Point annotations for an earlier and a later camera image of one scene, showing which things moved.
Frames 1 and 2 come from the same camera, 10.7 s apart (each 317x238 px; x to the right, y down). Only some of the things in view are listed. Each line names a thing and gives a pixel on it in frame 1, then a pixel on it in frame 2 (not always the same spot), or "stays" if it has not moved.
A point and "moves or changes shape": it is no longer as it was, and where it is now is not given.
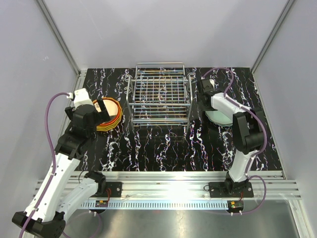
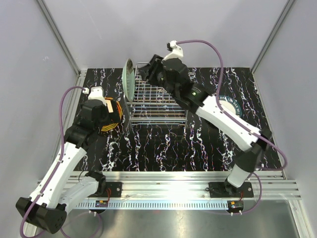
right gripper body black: [204, 107] → [156, 71]
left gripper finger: [101, 105] → [109, 106]
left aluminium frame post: [59, 37] stays
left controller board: [101, 204] stays
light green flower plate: [216, 116] moves or changes shape
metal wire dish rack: [160, 94] stays
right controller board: [235, 205] stays
